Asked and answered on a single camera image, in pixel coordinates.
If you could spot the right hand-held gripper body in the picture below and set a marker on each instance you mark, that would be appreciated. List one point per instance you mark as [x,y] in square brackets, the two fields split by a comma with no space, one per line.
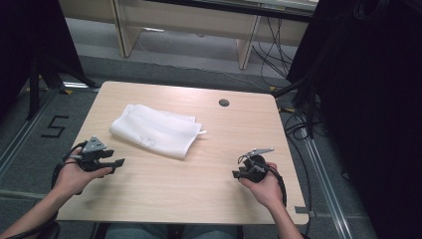
[255,166]

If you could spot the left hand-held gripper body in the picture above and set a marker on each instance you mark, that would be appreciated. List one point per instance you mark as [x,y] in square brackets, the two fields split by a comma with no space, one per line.
[93,146]

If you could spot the white towel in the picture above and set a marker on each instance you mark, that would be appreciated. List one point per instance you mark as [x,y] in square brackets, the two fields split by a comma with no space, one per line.
[156,131]

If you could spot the person's right hand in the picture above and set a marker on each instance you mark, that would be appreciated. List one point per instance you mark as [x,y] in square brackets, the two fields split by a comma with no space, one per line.
[267,191]

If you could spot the person's left hand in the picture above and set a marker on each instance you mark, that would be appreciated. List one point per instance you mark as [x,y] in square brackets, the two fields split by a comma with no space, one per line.
[71,176]

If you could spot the grey tape strip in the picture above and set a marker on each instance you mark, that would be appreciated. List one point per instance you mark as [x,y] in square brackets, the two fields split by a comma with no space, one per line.
[303,210]

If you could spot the black metal stand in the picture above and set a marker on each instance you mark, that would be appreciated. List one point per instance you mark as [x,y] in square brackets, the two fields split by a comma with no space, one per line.
[33,89]
[310,109]

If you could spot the black curtain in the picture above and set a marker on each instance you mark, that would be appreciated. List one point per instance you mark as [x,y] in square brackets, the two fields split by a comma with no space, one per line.
[30,40]
[371,99]

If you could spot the metal floor rail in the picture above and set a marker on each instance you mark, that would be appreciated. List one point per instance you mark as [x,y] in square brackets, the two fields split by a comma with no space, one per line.
[23,132]
[326,186]

